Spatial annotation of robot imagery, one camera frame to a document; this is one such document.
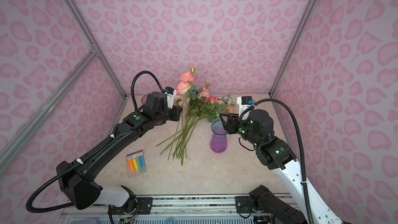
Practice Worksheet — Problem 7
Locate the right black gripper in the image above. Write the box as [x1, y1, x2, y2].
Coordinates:
[218, 112, 263, 147]

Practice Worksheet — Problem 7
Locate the purple blue glass vase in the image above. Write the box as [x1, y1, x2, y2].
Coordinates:
[210, 119, 228, 153]

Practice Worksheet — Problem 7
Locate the pink spray rose stem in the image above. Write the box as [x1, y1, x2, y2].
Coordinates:
[175, 67, 197, 123]

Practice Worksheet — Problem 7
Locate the blue rose stem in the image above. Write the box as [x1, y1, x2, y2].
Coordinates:
[189, 90, 198, 106]

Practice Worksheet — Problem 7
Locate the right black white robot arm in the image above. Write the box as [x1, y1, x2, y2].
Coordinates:
[220, 110, 342, 224]

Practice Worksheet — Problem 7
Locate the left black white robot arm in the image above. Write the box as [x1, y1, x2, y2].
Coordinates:
[57, 87, 182, 214]

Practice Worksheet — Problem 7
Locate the red glass vase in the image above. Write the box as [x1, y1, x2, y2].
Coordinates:
[141, 94, 148, 105]

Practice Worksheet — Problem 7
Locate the pile of pink roses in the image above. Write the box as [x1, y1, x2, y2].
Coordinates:
[158, 84, 236, 164]

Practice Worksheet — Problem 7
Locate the pack of coloured markers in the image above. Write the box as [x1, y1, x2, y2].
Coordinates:
[126, 149, 147, 176]

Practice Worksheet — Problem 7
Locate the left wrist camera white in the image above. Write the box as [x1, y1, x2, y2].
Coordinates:
[164, 87, 177, 109]

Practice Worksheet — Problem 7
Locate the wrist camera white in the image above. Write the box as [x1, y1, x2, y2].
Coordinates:
[164, 87, 177, 109]
[237, 96, 255, 120]

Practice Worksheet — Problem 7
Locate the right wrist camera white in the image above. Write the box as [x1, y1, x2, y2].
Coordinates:
[237, 96, 255, 120]

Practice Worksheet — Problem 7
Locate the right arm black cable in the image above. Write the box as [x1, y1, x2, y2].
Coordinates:
[239, 99, 315, 224]

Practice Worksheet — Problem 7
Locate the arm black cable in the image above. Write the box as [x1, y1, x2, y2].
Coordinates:
[239, 99, 315, 224]
[130, 71, 165, 111]

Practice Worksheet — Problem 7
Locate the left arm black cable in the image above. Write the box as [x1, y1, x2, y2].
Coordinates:
[130, 71, 165, 111]

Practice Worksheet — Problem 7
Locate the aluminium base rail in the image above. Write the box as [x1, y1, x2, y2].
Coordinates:
[58, 194, 303, 224]

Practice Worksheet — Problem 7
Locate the diagonal aluminium frame bar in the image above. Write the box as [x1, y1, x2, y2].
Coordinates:
[1, 49, 97, 175]

